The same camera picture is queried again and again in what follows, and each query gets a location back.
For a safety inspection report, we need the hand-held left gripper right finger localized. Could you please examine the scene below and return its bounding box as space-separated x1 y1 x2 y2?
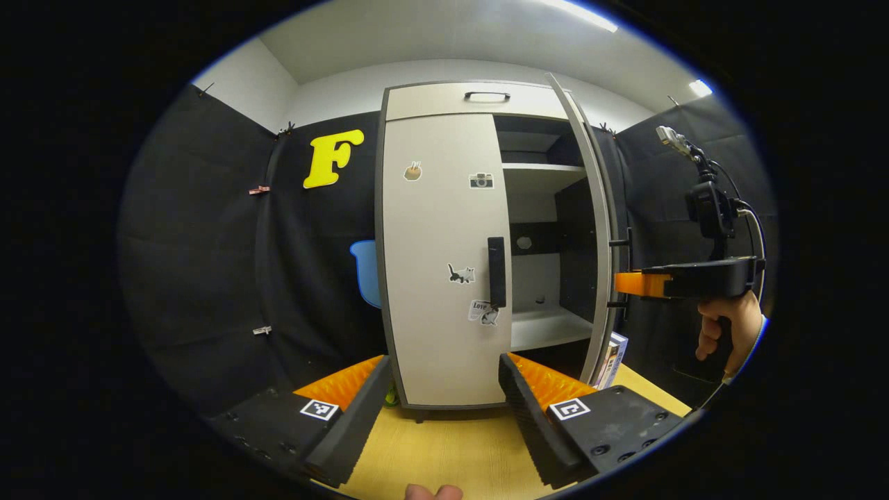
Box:
500 352 692 487

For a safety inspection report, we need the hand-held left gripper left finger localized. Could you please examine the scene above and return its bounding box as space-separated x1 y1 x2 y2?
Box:
207 355 392 488

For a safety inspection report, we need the black door handle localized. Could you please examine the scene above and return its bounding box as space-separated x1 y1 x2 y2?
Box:
606 228 634 310
488 237 508 308

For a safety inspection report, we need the beige cabinet door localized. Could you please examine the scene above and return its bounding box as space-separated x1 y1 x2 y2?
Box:
381 113 513 409
545 73 622 386

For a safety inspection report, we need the beige double-door shoe cabinet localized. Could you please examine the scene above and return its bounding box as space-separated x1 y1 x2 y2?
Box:
375 73 629 424

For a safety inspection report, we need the white cabinet shelf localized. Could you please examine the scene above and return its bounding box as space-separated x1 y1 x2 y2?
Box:
510 306 595 351
501 163 588 195

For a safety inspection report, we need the beige cabinet drawer front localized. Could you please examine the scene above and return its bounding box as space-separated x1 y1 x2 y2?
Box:
385 82 570 122

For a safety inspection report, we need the printed cardboard box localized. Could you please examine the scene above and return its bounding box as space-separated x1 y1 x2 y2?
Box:
596 331 629 390

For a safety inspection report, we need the black backdrop cloth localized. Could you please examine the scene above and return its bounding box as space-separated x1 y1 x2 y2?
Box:
118 83 779 417

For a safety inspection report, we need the long ceiling light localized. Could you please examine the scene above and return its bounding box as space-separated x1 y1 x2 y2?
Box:
535 0 619 33

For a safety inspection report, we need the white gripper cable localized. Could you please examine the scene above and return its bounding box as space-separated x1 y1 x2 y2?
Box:
735 200 767 303

